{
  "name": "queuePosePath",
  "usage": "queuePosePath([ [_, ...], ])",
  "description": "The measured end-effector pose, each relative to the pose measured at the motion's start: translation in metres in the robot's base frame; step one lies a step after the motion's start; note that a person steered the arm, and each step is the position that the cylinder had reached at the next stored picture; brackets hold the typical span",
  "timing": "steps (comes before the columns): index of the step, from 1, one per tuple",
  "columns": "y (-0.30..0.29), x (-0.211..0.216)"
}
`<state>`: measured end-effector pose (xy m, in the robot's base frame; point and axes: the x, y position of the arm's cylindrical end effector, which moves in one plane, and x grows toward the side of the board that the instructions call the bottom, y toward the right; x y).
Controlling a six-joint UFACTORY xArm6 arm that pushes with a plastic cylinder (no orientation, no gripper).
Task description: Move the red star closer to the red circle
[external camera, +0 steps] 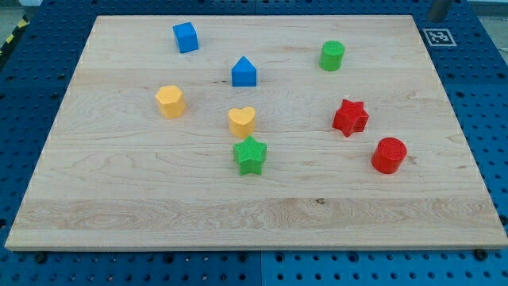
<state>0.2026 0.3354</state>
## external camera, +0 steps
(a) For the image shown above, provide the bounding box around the blue cube block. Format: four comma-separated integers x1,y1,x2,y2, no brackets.
172,22,199,53

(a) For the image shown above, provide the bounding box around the green star block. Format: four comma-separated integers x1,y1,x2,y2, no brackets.
233,136,267,176

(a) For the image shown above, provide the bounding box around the yellow black hazard tape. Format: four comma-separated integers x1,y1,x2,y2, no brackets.
1,14,30,58

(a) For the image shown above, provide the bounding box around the grey metal rod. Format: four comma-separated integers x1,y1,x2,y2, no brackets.
427,0,453,23

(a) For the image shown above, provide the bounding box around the black bolt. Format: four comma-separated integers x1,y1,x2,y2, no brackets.
473,249,489,261
33,252,48,265

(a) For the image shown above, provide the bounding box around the red star block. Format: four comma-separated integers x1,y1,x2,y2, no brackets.
332,99,369,137

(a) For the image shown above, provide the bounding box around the yellow hexagon block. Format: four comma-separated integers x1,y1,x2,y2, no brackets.
156,85,186,118

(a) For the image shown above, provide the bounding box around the red cylinder block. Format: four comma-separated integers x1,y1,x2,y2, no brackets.
371,137,407,174

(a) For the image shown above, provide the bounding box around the white fiducial marker tag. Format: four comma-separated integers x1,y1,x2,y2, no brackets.
423,29,456,47

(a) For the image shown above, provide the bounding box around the black bolt left front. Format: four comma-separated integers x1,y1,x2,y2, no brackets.
33,252,48,265

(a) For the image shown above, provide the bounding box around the green cylinder block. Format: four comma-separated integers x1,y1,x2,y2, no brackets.
319,41,345,72

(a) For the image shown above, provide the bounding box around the black bolt right front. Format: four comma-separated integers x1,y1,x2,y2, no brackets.
473,249,489,261

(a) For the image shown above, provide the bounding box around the yellow heart block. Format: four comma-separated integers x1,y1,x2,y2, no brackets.
228,106,256,139

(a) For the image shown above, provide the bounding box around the large wooden board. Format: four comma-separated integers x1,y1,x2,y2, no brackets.
6,15,507,252

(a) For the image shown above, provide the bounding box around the blue house-shaped block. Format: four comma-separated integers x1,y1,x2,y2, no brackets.
231,56,257,87

